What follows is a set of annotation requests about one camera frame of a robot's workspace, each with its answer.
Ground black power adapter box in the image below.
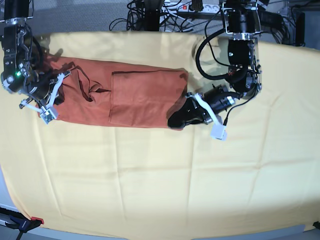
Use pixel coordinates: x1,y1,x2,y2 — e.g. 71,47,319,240
258,11,283,29

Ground white power strip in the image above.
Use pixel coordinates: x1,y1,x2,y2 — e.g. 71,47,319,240
177,2,220,14

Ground tangled black floor cables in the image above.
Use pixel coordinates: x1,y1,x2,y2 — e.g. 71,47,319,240
109,0,196,33

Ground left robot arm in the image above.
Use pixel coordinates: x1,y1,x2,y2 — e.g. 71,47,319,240
167,0,262,130

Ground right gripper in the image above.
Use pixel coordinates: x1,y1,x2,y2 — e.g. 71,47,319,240
26,74,65,105

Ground black table leg post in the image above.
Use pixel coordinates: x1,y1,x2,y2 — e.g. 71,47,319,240
143,0,163,32

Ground black clamp at right edge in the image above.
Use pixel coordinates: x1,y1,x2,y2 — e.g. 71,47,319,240
312,221,320,230

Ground black upright box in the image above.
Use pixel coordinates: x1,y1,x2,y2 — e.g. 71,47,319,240
295,11,306,47

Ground orange T-shirt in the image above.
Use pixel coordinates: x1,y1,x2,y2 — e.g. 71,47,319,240
43,55,189,128

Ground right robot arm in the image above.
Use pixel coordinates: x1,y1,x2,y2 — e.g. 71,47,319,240
0,0,64,109

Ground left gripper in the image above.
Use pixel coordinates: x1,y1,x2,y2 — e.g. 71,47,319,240
167,84,237,130

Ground yellow table cloth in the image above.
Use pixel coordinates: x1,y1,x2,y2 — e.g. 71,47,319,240
0,42,320,240

